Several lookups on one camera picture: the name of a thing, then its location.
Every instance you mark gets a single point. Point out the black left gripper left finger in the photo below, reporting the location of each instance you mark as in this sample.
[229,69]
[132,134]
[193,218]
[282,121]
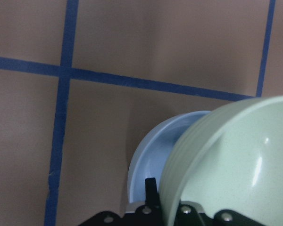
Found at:
[151,193]

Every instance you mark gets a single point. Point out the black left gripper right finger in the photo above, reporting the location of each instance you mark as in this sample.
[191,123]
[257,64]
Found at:
[192,214]

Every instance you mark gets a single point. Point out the green bowl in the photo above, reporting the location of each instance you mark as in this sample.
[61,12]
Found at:
[232,158]

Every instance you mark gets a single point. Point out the blue bowl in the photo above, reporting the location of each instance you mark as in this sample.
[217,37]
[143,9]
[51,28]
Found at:
[151,154]

